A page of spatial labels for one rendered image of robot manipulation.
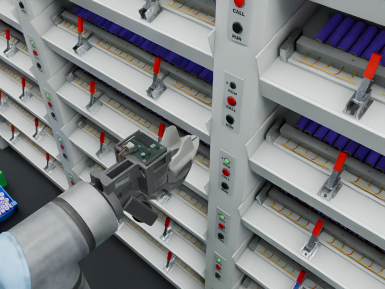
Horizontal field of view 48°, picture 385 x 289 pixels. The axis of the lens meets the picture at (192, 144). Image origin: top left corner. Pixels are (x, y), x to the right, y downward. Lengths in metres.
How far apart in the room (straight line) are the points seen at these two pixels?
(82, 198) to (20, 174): 1.56
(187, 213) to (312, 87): 0.62
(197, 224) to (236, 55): 0.59
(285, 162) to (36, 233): 0.47
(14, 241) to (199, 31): 0.48
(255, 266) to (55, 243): 0.65
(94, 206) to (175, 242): 0.80
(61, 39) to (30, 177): 1.03
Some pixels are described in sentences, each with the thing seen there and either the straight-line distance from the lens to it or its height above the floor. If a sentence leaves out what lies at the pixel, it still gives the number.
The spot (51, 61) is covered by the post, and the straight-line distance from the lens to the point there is 1.33.
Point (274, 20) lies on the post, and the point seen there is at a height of 1.16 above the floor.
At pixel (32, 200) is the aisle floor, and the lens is 2.03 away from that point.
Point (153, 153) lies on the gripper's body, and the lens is 0.64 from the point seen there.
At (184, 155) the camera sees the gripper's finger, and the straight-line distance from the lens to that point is 0.71.
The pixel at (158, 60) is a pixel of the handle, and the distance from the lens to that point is 0.94.
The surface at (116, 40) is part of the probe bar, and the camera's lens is 1.10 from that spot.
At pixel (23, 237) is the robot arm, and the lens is 0.59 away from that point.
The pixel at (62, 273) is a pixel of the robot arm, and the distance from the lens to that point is 0.61.
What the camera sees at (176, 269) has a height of 0.15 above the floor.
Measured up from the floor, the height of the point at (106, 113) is 0.71.
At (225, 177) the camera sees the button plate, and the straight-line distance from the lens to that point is 0.92.
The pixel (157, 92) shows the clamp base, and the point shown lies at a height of 0.90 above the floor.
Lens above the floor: 1.48
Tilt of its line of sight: 44 degrees down
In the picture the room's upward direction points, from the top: straight up
